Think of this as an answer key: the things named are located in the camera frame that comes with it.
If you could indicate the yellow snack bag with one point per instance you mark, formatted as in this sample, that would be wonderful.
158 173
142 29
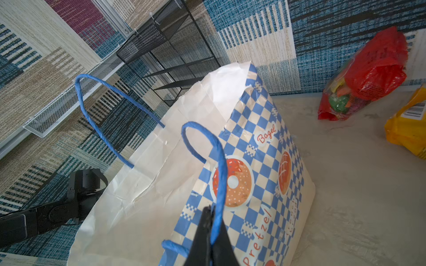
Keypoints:
407 127

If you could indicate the blue checkered paper bag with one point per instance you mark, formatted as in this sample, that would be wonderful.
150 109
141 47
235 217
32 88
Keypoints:
172 178

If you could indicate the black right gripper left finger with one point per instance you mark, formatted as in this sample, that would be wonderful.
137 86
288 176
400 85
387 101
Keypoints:
200 251

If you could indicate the red candy bag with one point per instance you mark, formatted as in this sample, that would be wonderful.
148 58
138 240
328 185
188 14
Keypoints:
376 70

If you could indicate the black wire shelf rack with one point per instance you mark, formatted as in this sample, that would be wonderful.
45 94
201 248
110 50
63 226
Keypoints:
174 50

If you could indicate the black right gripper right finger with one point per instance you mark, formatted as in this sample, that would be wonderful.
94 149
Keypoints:
222 253

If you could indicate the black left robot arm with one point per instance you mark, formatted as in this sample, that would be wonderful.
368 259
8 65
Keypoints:
83 191

